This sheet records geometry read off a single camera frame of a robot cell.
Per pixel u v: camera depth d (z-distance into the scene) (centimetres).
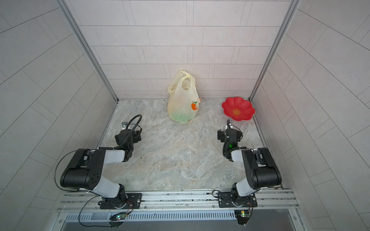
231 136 72
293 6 71
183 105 96
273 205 71
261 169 45
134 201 71
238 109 108
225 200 71
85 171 44
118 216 65
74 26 77
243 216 68
